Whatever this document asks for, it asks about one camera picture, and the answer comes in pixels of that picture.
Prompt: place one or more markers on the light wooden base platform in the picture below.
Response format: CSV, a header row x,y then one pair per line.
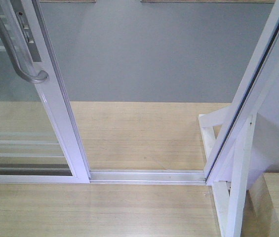
x,y
121,135

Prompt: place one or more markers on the light wooden box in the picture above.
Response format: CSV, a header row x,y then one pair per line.
x,y
264,195

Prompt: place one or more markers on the white rear support bracket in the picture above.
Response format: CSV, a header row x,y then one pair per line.
x,y
207,122

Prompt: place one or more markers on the white triangular support bracket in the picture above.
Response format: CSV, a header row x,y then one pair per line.
x,y
229,203

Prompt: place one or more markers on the aluminium floor track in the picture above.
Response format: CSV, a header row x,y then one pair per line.
x,y
147,177

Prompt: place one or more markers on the white framed sliding glass door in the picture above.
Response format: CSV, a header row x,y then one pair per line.
x,y
39,138

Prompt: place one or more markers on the grey curved door handle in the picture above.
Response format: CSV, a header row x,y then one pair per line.
x,y
12,53

